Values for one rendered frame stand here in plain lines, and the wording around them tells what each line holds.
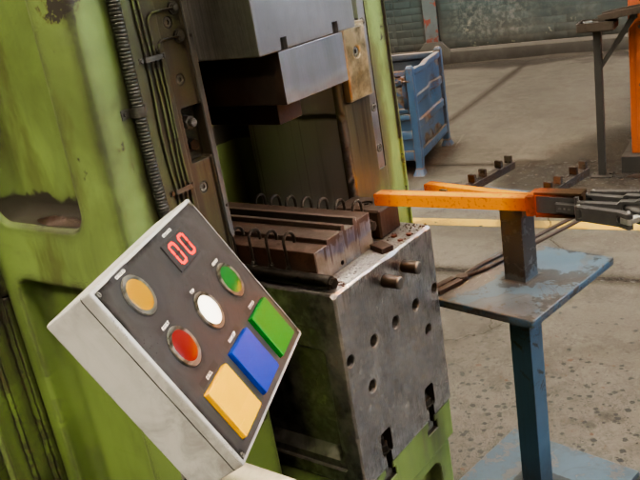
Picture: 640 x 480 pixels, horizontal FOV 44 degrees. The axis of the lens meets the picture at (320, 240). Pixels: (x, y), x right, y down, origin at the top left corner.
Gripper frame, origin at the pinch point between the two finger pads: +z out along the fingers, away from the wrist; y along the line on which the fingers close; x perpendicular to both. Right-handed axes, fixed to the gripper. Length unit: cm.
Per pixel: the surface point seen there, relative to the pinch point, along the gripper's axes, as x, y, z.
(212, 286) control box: 3, -51, 32
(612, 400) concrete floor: -107, 103, 24
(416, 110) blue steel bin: -66, 319, 212
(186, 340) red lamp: 3, -63, 25
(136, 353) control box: 5, -71, 24
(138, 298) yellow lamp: 10, -67, 28
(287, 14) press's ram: 35, -8, 45
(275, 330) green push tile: -6, -44, 27
